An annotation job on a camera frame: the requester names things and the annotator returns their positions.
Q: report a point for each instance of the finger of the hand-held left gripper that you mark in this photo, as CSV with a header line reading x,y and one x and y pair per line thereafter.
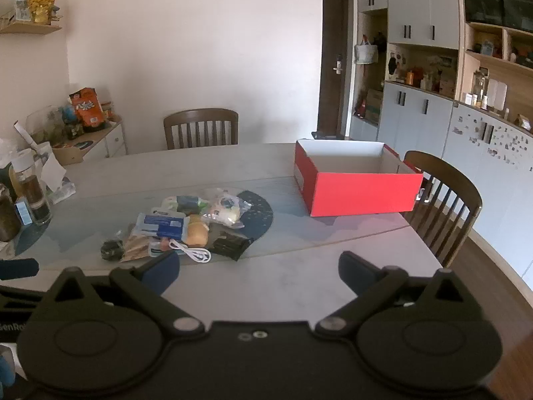
x,y
18,268

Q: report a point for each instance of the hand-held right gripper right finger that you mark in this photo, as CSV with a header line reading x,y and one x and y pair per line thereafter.
x,y
357,273

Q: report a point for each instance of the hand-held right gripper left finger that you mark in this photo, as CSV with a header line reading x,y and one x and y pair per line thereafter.
x,y
161,273

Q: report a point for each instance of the blue packet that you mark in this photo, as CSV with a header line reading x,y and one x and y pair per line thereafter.
x,y
160,225

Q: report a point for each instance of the yellow bread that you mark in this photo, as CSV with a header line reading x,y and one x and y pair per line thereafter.
x,y
196,233

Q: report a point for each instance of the black packet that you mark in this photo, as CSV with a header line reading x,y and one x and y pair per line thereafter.
x,y
229,245

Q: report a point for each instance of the red cardboard box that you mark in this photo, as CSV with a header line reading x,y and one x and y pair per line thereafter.
x,y
362,193

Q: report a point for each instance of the white blueberry print packet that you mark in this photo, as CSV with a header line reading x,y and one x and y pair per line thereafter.
x,y
225,214

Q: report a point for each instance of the tan paper packet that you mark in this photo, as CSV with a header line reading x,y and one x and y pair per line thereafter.
x,y
135,250

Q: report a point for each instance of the dark glass jar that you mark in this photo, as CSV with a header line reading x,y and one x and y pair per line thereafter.
x,y
7,216

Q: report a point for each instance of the small black object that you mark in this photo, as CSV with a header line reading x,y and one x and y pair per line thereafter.
x,y
111,250

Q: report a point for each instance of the small blue box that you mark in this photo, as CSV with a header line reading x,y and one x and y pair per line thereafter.
x,y
23,212

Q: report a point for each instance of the white tissue packet grey label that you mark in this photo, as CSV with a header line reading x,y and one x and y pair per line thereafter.
x,y
187,205

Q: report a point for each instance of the glass bottle white lid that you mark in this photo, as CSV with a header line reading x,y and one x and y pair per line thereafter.
x,y
31,191

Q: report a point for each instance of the white paper sheet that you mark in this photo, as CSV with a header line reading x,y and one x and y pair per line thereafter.
x,y
52,173

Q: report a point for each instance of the brown wooden chair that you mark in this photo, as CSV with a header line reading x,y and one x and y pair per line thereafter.
x,y
454,179
200,114

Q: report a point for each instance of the white sideboard cabinet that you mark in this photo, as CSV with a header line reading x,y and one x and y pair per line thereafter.
x,y
108,141

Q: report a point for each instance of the clear plastic bag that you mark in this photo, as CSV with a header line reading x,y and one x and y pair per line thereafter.
x,y
43,123

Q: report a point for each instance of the red toy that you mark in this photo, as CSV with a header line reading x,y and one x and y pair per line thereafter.
x,y
360,109

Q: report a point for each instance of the orange snack bag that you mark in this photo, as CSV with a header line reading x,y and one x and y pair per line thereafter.
x,y
87,108

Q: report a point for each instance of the hanging tote bag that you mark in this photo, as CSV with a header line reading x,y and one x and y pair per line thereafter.
x,y
365,52

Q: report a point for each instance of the tall clear jar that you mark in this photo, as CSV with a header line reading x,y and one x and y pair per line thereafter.
x,y
481,87

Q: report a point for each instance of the dark brown door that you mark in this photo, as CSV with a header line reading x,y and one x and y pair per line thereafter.
x,y
331,50

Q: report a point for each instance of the gold ornament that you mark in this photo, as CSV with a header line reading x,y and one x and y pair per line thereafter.
x,y
41,4

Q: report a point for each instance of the wooden wall shelf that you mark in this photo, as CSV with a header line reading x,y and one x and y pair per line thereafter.
x,y
29,29

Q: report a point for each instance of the white wall cabinet unit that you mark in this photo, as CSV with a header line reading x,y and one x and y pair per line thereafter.
x,y
416,4

